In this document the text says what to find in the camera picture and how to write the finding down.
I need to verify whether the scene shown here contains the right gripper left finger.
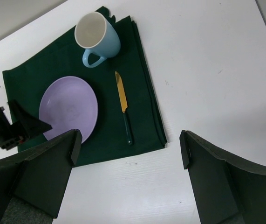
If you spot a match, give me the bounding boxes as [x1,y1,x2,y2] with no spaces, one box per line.
[0,130,82,224]

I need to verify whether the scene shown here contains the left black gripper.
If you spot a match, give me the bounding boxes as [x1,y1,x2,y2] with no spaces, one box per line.
[0,100,52,151]

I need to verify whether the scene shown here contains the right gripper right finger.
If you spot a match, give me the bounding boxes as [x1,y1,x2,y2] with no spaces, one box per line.
[179,130,266,224]

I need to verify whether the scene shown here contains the lilac plastic plate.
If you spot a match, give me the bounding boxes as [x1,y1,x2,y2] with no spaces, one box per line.
[39,76,98,142]

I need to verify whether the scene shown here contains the dark green cloth napkin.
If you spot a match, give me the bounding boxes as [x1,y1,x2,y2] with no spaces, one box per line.
[2,7,167,166]

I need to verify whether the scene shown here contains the gold knife green handle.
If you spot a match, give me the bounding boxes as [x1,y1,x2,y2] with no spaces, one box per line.
[115,71,134,146]

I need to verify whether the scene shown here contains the blue mug white inside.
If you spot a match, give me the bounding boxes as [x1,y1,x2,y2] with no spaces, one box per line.
[74,12,121,68]

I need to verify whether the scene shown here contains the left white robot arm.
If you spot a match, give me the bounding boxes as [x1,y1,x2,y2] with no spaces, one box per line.
[0,100,52,151]

